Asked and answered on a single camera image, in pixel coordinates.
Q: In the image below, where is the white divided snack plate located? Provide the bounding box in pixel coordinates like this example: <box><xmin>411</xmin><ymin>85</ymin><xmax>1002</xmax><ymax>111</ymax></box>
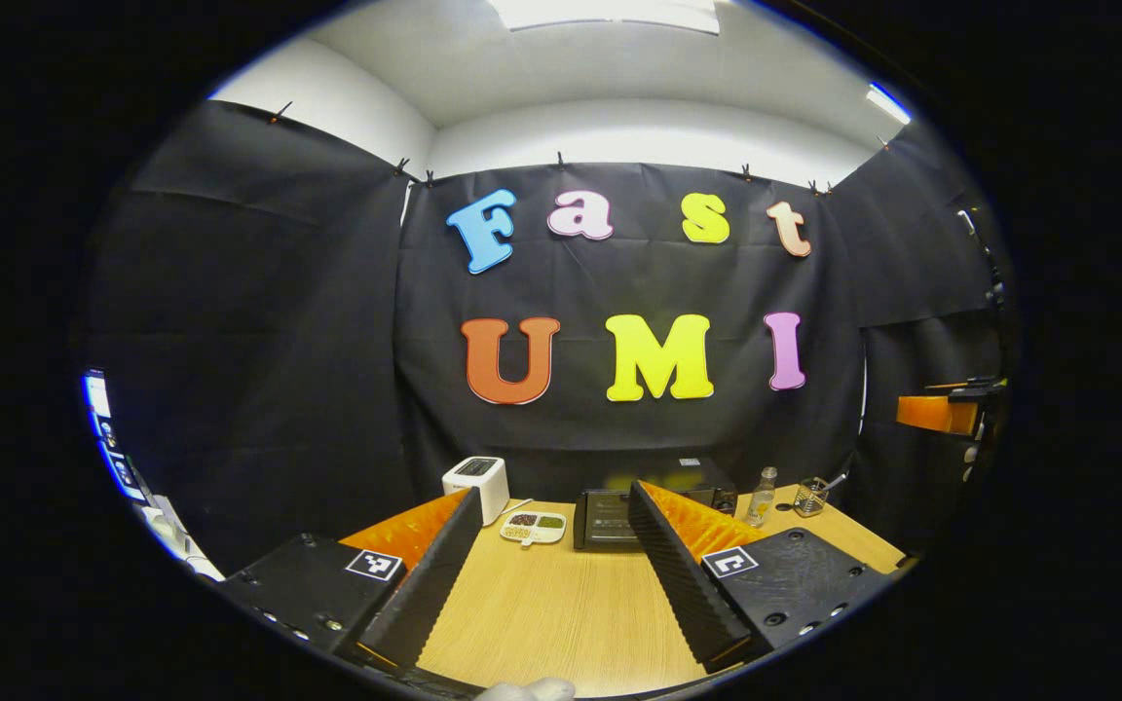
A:
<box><xmin>500</xmin><ymin>510</ymin><xmax>569</xmax><ymax>548</ymax></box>

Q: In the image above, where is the ceiling light panel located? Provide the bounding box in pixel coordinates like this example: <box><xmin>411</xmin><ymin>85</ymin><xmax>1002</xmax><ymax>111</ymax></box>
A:
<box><xmin>486</xmin><ymin>0</ymin><xmax>723</xmax><ymax>35</ymax></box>
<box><xmin>865</xmin><ymin>82</ymin><xmax>913</xmax><ymax>126</ymax></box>

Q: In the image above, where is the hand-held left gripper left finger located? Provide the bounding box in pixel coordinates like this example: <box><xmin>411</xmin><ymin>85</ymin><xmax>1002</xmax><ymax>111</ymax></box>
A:
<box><xmin>220</xmin><ymin>487</ymin><xmax>484</xmax><ymax>673</ymax></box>

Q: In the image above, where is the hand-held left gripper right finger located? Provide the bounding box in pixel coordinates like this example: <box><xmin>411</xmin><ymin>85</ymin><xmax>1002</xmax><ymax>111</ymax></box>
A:
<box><xmin>627</xmin><ymin>479</ymin><xmax>893</xmax><ymax>675</ymax></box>

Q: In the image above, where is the clear glass bottle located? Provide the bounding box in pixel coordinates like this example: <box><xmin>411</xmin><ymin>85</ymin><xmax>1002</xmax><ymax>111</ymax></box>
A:
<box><xmin>748</xmin><ymin>466</ymin><xmax>778</xmax><ymax>528</ymax></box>

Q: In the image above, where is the black electric oven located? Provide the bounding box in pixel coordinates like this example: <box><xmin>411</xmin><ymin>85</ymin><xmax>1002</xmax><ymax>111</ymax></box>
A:
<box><xmin>573</xmin><ymin>458</ymin><xmax>739</xmax><ymax>553</ymax></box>

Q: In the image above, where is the white toaster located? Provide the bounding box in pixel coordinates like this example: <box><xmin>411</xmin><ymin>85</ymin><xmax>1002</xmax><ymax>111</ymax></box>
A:
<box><xmin>441</xmin><ymin>455</ymin><xmax>510</xmax><ymax>527</ymax></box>

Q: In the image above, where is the white side desk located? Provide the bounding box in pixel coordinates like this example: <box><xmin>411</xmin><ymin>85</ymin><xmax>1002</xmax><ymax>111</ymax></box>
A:
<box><xmin>137</xmin><ymin>497</ymin><xmax>226</xmax><ymax>583</ymax></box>

